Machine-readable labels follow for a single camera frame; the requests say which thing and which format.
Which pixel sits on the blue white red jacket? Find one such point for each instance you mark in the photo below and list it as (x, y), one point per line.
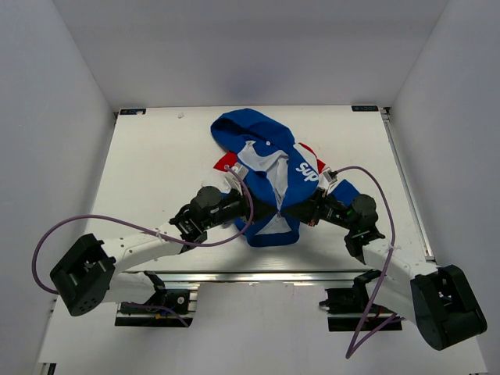
(281, 171)

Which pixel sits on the aluminium front rail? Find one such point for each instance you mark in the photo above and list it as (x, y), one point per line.
(184, 275)

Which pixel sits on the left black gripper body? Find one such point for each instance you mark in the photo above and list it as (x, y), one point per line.
(231, 208)

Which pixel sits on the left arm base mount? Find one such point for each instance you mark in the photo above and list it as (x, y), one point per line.
(167, 307)

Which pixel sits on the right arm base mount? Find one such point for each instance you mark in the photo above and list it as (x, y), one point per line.
(344, 306)

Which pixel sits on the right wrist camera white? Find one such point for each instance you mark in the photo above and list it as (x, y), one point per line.
(329, 180)

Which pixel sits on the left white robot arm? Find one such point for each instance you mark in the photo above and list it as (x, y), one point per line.
(95, 271)

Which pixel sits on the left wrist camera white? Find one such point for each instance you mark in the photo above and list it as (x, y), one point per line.
(235, 176)

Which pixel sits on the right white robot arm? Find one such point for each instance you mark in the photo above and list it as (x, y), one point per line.
(437, 299)

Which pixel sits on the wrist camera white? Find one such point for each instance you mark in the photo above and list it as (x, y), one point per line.
(329, 180)
(235, 176)

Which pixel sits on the left blue table label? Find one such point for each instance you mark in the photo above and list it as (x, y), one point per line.
(132, 112)

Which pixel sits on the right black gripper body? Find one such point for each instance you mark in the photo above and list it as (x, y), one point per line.
(333, 212)

